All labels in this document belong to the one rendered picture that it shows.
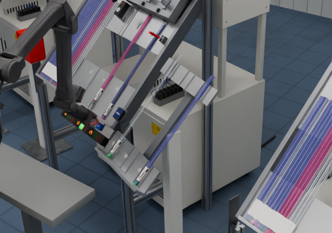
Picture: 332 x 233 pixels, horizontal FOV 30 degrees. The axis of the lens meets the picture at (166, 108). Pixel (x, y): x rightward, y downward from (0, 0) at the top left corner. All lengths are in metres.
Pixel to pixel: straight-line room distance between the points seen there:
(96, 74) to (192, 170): 0.71
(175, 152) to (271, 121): 1.69
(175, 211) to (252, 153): 0.92
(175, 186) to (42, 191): 0.55
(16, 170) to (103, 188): 0.91
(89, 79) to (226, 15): 0.71
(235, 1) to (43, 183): 1.20
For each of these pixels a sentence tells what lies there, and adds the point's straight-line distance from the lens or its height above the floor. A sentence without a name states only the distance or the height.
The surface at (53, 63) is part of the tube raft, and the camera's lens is 3.17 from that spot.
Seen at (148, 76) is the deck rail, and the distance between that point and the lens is 2.71.
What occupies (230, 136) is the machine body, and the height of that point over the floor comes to 0.37.
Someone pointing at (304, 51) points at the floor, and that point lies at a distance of 5.09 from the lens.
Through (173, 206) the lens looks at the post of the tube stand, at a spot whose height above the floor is 0.47.
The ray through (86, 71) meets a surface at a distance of 2.99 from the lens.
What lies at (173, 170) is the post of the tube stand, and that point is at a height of 0.65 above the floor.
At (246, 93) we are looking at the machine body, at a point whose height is 0.59.
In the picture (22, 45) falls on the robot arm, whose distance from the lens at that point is 2.19.
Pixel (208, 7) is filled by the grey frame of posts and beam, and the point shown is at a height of 1.15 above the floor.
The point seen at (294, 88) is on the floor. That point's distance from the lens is 4.53.
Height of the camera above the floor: 2.17
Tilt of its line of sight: 31 degrees down
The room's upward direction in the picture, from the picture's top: 2 degrees counter-clockwise
